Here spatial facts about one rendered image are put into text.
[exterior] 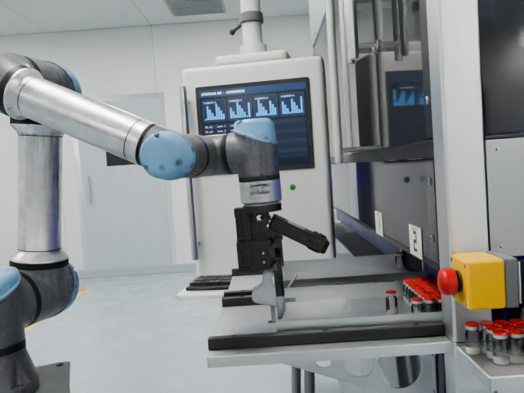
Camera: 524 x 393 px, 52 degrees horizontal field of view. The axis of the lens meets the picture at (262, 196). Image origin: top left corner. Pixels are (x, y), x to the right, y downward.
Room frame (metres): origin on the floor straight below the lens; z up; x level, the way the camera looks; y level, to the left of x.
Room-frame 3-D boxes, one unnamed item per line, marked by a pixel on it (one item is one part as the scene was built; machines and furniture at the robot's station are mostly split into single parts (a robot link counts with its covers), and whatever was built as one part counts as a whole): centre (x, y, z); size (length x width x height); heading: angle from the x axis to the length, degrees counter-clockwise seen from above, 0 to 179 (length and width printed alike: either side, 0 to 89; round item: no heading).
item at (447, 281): (0.79, -0.27, 0.99); 0.04 x 0.04 x 0.04; 89
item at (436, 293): (1.04, -0.31, 0.91); 0.18 x 0.02 x 0.05; 179
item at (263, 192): (0.97, 0.00, 1.14); 0.08 x 0.08 x 0.05
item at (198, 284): (1.74, 0.06, 0.82); 0.40 x 0.14 x 0.02; 80
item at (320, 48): (2.61, -0.33, 1.50); 0.48 x 0.01 x 0.59; 179
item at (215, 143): (0.99, 0.11, 1.21); 0.11 x 0.11 x 0.08; 73
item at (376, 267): (1.38, -0.21, 0.90); 0.34 x 0.26 x 0.04; 89
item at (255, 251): (0.97, 0.01, 1.06); 0.09 x 0.08 x 0.12; 89
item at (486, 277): (0.79, -0.32, 0.99); 0.08 x 0.07 x 0.07; 89
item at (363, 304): (1.04, -0.18, 0.90); 0.34 x 0.26 x 0.04; 89
